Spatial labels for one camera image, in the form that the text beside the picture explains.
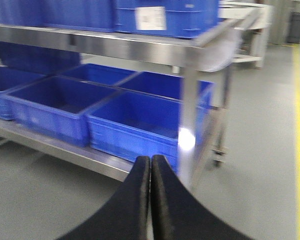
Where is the blue bin front left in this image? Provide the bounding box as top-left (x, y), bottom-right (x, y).
top-left (7, 76), bottom-right (116, 147)

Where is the blue bin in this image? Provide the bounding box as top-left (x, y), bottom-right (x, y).
top-left (84, 89), bottom-right (213, 173)
top-left (7, 76), bottom-right (116, 147)

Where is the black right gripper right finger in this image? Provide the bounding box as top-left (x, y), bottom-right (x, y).
top-left (151, 155), bottom-right (249, 240)

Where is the steel shelving cart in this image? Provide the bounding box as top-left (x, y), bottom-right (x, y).
top-left (0, 4), bottom-right (261, 191)

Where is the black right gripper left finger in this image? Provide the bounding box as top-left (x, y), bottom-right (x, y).
top-left (59, 156), bottom-right (151, 240)

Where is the blue bin front right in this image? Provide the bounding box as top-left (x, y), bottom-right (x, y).
top-left (84, 89), bottom-right (213, 173)

